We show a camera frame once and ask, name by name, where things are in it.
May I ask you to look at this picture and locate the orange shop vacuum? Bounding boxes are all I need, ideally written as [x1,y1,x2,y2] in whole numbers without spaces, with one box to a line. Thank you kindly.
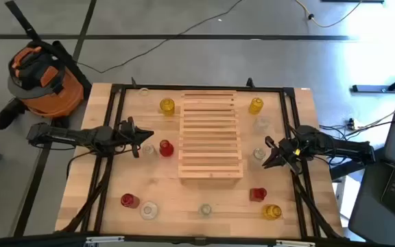
[7,40,93,119]

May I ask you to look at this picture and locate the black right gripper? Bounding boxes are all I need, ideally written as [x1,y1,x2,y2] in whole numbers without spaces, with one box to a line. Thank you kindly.
[262,135,304,176]

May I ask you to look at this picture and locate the clear diamond-pattern glass vase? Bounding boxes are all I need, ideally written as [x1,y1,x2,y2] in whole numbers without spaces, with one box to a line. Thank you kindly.
[141,143,158,158]

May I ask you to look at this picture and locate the black metal table frame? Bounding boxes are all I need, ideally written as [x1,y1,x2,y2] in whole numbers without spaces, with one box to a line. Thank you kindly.
[55,77,351,241]

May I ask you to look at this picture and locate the clear ribbed bulbous glass vase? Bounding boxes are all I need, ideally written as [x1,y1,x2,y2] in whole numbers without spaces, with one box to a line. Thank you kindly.
[197,202,213,217]

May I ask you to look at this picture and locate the silver frame bracket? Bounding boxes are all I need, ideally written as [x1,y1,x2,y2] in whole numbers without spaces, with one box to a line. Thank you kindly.
[275,239,317,247]
[85,235,125,244]

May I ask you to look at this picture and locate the wooden slatted shelf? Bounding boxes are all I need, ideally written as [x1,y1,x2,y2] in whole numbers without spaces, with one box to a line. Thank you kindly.
[178,89,245,180]

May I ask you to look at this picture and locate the black vacuum wand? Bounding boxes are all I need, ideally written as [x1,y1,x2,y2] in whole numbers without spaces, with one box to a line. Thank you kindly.
[4,0,43,42]

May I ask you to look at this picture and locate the black vacuum nozzle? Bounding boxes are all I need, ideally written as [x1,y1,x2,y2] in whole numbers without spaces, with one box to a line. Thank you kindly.
[0,97,29,130]

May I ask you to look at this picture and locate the yellow floor cable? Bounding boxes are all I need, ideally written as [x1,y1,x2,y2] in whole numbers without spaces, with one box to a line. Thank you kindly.
[294,0,363,29]

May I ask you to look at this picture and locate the thin black floor cable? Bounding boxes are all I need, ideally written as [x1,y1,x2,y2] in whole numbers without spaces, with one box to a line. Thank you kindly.
[76,0,243,74]

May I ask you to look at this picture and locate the white cable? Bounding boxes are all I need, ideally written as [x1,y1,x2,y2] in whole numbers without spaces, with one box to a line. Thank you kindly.
[354,101,395,134]

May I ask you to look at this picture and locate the red glass vase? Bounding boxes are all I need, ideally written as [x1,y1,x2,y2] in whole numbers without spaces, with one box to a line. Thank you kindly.
[249,187,268,202]
[158,139,175,158]
[120,193,141,209]

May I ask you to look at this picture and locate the yellow glass vase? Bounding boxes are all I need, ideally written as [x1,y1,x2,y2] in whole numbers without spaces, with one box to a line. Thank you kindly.
[159,97,176,117]
[261,204,283,221]
[248,97,265,115]

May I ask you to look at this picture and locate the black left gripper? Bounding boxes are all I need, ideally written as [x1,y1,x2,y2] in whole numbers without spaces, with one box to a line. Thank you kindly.
[117,116,154,159]

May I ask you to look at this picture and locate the black stand base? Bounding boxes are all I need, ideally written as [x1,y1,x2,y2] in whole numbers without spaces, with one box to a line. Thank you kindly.
[351,61,395,94]

